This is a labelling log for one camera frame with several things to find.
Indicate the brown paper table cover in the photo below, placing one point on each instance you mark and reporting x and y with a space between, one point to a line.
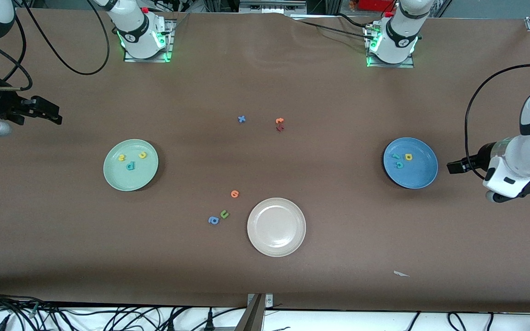
338 230

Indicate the pale green plate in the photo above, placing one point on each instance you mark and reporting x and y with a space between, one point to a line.
129 179

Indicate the blue plate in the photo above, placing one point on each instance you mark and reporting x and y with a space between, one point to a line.
414 177

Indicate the yellow foam letter u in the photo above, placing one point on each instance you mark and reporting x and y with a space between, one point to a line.
142 156

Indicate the green foam letter u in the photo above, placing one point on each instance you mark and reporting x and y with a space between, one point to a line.
224 214

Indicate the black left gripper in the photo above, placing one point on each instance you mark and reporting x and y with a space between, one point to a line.
475 162

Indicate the beige plate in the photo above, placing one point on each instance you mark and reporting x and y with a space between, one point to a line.
276 227

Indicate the white paper scrap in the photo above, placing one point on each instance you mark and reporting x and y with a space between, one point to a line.
400 274

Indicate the black power plug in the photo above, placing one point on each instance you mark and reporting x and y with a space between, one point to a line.
210 322
170 325

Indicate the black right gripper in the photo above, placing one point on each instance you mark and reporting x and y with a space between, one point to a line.
1 104

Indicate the blue foam letter x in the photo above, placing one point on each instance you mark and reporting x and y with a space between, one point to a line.
241 119

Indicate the red box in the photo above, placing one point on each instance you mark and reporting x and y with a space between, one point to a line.
375 4

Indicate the grey metal box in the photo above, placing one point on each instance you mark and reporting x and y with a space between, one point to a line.
269 7

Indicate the grey metal beam with bracket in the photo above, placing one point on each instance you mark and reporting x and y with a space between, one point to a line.
253 317

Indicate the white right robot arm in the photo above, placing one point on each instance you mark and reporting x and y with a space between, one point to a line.
138 32

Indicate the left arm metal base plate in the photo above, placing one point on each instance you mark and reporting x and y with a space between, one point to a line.
403 65

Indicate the orange foam letter e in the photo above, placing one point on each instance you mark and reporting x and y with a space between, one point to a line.
234 194

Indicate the blue foam letter a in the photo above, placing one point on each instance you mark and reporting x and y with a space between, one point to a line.
213 221

